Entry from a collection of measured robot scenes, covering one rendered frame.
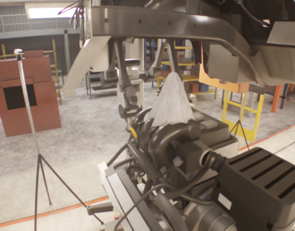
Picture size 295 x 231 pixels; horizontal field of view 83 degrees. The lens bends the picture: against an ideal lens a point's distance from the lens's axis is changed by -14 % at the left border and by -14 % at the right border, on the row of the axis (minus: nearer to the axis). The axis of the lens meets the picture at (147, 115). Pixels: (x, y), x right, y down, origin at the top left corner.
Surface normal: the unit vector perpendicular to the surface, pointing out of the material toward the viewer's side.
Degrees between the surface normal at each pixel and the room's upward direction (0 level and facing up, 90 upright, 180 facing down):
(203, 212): 40
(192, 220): 59
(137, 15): 90
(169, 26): 90
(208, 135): 79
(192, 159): 90
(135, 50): 90
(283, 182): 0
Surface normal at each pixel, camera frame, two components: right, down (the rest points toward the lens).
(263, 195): -0.88, 0.00
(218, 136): 0.44, 0.14
